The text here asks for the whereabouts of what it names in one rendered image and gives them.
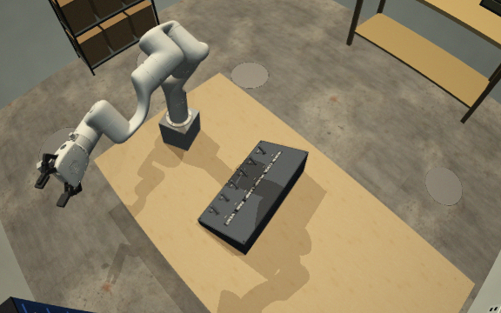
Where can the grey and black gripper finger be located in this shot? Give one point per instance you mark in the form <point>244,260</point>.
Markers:
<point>46,170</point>
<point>64,198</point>

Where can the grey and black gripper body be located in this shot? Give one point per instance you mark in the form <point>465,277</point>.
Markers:
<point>71,163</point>

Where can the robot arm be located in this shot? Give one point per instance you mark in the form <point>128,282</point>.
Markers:
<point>167,46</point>

